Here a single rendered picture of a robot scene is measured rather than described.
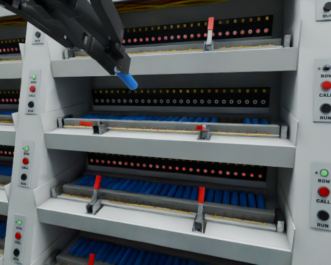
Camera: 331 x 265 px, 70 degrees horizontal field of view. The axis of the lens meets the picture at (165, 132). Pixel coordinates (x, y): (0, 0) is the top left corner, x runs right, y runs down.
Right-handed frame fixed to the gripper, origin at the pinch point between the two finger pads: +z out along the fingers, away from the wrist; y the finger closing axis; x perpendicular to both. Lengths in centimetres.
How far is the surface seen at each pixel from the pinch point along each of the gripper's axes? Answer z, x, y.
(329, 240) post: 23.9, 24.8, -35.9
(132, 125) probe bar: 24.9, 4.6, 7.0
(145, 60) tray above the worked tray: 18.2, -9.8, 2.8
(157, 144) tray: 21.5, 9.7, -1.7
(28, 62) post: 17.3, -10.4, 37.9
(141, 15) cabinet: 34, -36, 14
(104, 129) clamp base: 22.9, 6.6, 13.6
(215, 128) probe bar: 25.2, 4.5, -14.2
